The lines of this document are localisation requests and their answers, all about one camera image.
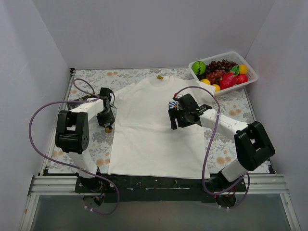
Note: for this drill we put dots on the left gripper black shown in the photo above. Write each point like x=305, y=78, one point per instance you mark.
x=106, y=121

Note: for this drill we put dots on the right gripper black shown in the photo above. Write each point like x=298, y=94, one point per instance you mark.
x=177, y=118

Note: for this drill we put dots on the white t-shirt daisy print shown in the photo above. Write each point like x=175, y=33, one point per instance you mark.
x=144, y=143

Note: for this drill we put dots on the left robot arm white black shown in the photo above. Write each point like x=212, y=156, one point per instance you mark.
x=73, y=136

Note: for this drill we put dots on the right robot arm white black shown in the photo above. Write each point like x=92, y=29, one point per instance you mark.
x=253, y=146

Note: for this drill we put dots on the yellow orange left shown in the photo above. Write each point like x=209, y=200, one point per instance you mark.
x=206, y=81

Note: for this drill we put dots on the yellow orange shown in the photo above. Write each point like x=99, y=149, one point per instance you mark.
x=206, y=81
x=217, y=87

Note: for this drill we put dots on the yellow orange front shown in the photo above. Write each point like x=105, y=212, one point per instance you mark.
x=217, y=87

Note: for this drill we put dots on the red grape bunch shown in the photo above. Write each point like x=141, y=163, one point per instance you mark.
x=215, y=76

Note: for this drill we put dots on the black green cardboard box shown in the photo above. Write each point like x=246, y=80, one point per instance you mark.
x=77, y=102

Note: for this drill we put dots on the green watermelon ball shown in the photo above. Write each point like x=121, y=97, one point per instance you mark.
x=198, y=67

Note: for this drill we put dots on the red dragon fruit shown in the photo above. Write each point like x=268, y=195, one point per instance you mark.
x=228, y=80

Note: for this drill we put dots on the dark purple grape bunch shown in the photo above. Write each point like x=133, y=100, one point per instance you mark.
x=219, y=66

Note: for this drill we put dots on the red apple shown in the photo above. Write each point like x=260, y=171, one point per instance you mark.
x=242, y=78

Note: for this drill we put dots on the yellow lemon back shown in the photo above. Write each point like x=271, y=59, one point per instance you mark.
x=243, y=69

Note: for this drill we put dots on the white plastic fruit basket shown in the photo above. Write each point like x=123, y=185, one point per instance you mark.
x=233, y=57

